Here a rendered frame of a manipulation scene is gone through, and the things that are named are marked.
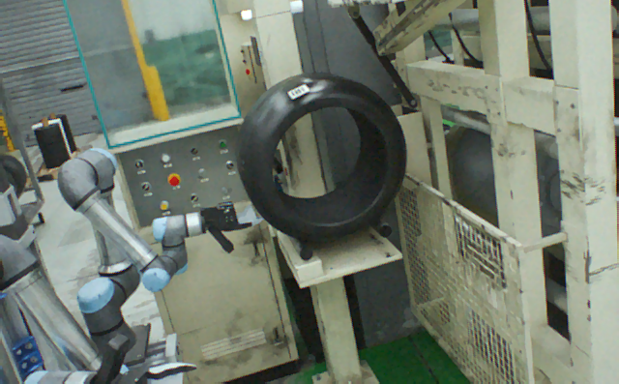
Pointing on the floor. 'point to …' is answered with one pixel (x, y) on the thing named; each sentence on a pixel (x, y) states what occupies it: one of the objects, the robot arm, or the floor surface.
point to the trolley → (14, 171)
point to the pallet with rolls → (54, 145)
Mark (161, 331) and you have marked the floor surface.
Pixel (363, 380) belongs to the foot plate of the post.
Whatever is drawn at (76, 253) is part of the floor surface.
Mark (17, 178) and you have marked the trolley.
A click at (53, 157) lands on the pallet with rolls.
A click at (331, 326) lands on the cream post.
